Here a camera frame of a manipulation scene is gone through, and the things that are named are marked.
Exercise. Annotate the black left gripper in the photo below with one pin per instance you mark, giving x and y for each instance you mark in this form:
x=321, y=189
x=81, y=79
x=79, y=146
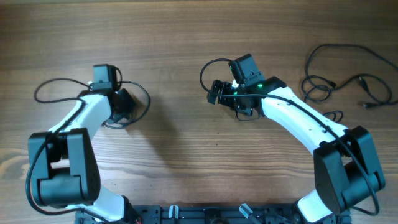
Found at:
x=130, y=104

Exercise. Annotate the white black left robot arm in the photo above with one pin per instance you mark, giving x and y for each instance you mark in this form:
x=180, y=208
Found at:
x=63, y=175

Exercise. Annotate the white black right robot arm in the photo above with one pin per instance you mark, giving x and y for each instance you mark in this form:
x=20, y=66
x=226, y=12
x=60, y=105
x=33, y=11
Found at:
x=347, y=170

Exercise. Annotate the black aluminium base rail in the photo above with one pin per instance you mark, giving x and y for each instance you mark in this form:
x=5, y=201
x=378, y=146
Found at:
x=268, y=214

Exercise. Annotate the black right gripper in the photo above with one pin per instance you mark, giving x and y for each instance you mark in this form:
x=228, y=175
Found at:
x=226, y=87

